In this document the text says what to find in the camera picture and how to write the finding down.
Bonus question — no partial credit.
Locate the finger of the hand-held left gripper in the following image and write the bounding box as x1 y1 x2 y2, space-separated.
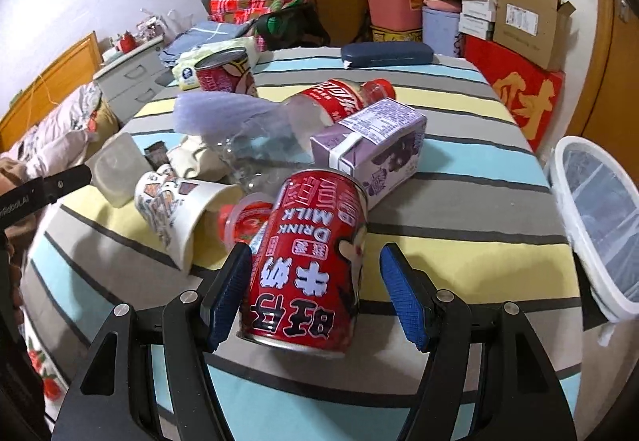
42 165 93 203

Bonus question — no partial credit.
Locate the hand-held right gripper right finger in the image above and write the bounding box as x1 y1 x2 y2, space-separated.
379 242 570 441

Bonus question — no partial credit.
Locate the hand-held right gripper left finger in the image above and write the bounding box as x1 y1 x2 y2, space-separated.
52 244 253 441

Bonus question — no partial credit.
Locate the white square plastic lid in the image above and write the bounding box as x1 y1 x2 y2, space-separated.
85 131 151 208

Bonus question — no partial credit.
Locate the large red milk can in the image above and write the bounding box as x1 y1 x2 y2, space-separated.
237 169 370 359

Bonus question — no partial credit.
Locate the printed paper cup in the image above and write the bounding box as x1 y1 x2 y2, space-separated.
134 170 245 272

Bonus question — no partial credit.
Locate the purple drink carton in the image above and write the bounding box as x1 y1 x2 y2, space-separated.
310 97 427 212

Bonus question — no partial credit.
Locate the clear red label plastic bottle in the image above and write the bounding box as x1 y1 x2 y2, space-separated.
210 77 397 195

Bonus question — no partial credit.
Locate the white trash bin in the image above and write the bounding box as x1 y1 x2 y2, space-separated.
546 135 639 347

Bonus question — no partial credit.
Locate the pink floral quilt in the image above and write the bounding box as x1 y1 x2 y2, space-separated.
0 81 121 182

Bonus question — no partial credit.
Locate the red jelly cup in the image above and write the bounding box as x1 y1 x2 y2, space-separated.
218 201 275 247

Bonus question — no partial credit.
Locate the small dark packet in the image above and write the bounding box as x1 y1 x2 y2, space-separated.
144 141 168 168

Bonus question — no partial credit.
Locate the wooden headboard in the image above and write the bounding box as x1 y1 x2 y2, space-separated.
0 30 103 147

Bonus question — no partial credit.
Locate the white nightstand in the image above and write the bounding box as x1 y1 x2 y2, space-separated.
92 34 173 122

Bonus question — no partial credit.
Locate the beige crumpled paper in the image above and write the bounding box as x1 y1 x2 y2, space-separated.
166 136 230 182

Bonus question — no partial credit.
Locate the purple foam wrap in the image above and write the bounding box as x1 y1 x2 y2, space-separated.
173 90 280 135

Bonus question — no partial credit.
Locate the red flower print cloth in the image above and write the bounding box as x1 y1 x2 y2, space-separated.
22 321 63 422

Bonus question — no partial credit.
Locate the small red milk can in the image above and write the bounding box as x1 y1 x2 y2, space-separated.
194 48 258 97

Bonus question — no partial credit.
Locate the pale green tissue pack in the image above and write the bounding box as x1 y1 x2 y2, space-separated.
172 36 263 89

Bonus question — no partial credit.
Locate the blue folded cloth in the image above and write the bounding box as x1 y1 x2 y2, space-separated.
159 19 255 65

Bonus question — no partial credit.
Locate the red gift box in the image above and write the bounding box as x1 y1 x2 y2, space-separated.
462 36 567 152

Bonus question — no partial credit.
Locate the red plaid cloth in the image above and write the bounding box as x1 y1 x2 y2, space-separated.
208 0 280 25

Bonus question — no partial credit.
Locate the blue glasses case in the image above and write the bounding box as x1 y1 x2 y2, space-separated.
341 42 433 70

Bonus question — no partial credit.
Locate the yellow patterned box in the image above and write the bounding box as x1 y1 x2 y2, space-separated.
369 24 425 45

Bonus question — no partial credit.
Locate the black bag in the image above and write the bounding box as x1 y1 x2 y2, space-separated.
252 2 333 52

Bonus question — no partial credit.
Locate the lilac round box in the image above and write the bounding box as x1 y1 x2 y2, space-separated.
422 4 462 57

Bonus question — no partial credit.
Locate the white carton box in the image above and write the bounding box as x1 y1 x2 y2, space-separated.
458 14 495 41
462 0 498 17

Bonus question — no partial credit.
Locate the open cardboard box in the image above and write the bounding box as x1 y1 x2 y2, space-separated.
492 0 577 72

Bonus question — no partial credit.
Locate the pink plastic storage bin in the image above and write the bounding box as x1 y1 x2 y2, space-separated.
360 0 425 30

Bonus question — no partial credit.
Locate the wooden door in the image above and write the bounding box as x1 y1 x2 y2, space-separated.
566 0 639 142

